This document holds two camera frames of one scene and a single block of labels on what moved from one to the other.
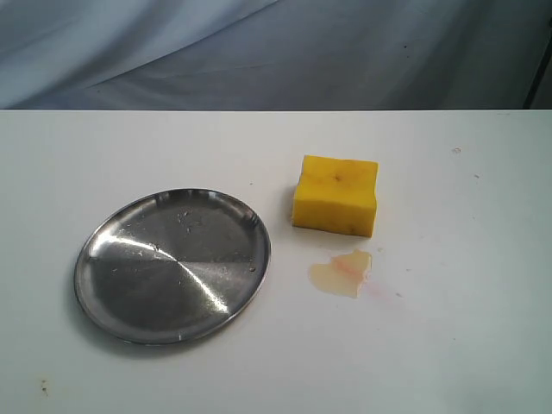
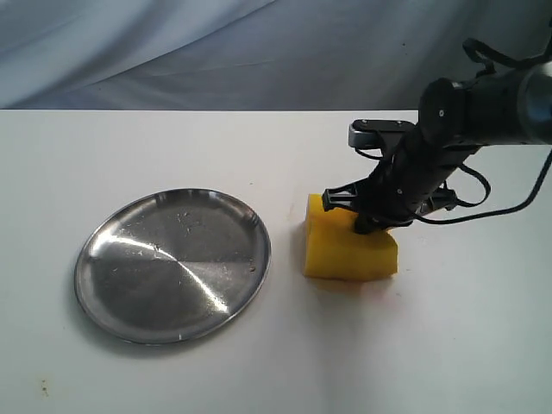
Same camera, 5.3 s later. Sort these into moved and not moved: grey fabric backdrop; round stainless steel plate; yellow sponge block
Moved: yellow sponge block
Not moved: grey fabric backdrop; round stainless steel plate
